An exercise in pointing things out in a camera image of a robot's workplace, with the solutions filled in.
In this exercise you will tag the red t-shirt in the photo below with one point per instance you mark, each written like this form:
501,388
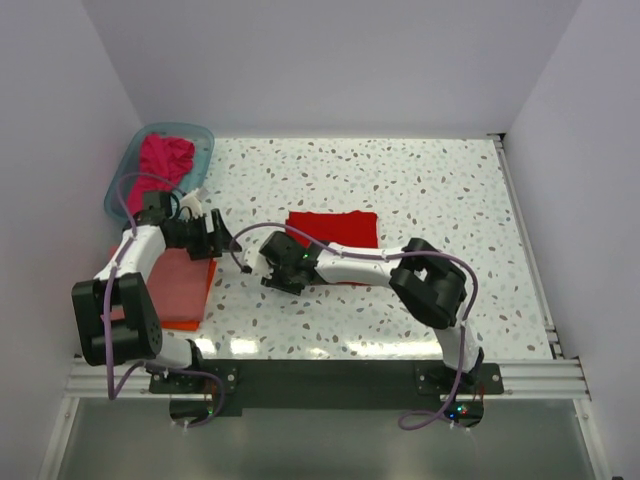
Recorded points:
353,229

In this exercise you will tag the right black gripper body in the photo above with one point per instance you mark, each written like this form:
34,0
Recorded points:
275,266

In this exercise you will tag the aluminium frame rail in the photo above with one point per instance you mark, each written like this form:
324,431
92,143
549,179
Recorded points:
558,379

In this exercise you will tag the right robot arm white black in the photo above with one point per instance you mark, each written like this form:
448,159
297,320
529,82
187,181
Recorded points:
428,283

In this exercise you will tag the pink folded t-shirt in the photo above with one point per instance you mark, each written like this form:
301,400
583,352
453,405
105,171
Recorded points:
156,278

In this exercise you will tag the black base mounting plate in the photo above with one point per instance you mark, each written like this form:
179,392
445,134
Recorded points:
229,388

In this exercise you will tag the orange folded t-shirt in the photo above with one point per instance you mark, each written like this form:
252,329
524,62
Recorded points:
186,291

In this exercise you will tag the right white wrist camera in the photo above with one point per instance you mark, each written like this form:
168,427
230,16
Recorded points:
253,262

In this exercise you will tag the magenta crumpled t-shirt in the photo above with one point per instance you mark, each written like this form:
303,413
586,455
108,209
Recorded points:
163,163

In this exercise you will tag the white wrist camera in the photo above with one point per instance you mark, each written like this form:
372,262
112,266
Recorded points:
253,262
193,201

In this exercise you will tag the teal plastic bin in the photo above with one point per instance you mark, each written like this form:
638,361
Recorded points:
124,179

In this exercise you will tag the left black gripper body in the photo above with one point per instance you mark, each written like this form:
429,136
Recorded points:
208,236

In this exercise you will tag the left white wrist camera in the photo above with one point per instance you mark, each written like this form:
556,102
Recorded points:
193,201

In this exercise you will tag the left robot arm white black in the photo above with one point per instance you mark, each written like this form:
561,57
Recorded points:
115,316

